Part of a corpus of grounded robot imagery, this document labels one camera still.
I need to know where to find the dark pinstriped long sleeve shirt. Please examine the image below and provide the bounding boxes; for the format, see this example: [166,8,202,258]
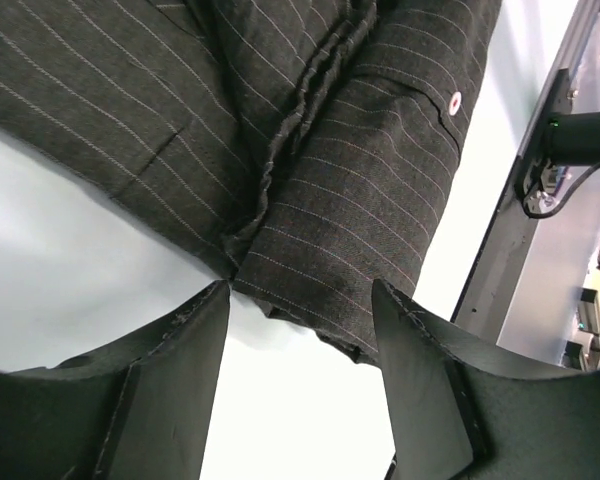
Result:
[0,1,501,365]

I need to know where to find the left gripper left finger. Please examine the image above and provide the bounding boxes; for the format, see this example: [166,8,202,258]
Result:
[0,281,230,479]

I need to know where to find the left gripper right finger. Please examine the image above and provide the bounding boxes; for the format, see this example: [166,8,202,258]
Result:
[372,280,600,479]

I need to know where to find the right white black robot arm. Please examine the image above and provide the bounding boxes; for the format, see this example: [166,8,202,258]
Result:
[543,112,600,167]

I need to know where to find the aluminium frame rail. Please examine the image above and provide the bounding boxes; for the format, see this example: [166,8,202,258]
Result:
[556,0,600,79]

